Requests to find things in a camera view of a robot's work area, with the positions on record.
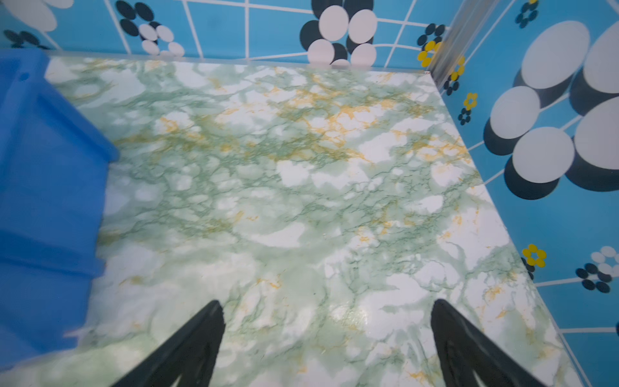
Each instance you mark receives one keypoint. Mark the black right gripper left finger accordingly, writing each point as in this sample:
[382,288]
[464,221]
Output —
[188,357]

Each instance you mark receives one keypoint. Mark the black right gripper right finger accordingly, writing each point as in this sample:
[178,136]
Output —
[468,357]

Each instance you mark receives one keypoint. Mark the blue plastic storage bin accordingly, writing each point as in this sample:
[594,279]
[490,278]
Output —
[54,167]

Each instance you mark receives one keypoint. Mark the aluminium corner post right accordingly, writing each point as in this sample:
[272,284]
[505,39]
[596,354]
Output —
[470,18]

